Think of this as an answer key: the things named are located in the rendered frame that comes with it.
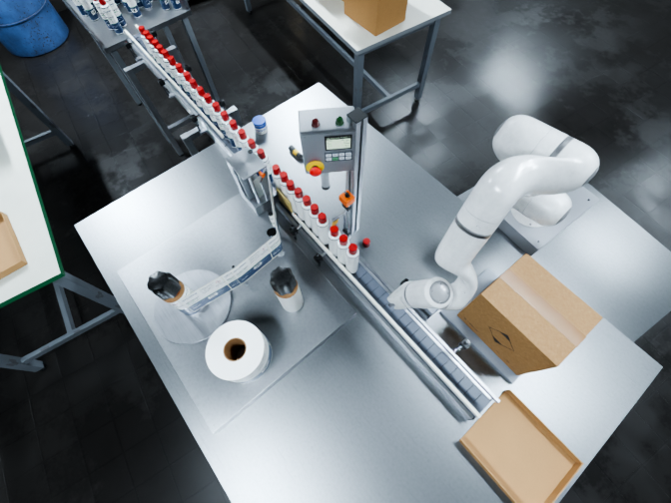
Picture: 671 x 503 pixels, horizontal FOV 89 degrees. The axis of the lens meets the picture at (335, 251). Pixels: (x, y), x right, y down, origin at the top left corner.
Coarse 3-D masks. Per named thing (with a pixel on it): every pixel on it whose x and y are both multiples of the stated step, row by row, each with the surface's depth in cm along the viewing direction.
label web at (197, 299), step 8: (216, 280) 124; (224, 280) 128; (232, 280) 131; (200, 288) 122; (208, 288) 125; (216, 288) 129; (224, 288) 132; (232, 288) 136; (192, 296) 123; (200, 296) 127; (208, 296) 130; (216, 296) 134; (184, 304) 124; (192, 304) 128; (200, 304) 131
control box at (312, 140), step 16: (304, 112) 101; (320, 112) 101; (336, 112) 101; (304, 128) 99; (320, 128) 98; (336, 128) 98; (352, 128) 98; (304, 144) 101; (320, 144) 102; (352, 144) 103; (304, 160) 109; (320, 160) 108; (352, 160) 110
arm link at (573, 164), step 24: (576, 144) 71; (504, 168) 69; (528, 168) 68; (552, 168) 69; (576, 168) 69; (480, 192) 71; (504, 192) 68; (528, 192) 72; (552, 192) 74; (480, 216) 73; (504, 216) 73
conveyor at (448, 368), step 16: (368, 288) 140; (384, 304) 136; (400, 320) 134; (400, 336) 133; (416, 336) 131; (416, 352) 128; (432, 352) 128; (448, 368) 125; (464, 384) 123; (480, 400) 121
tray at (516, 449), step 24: (504, 408) 123; (528, 408) 120; (480, 432) 120; (504, 432) 120; (528, 432) 120; (552, 432) 117; (480, 456) 117; (504, 456) 117; (528, 456) 117; (552, 456) 117; (576, 456) 114; (504, 480) 114; (528, 480) 114; (552, 480) 114
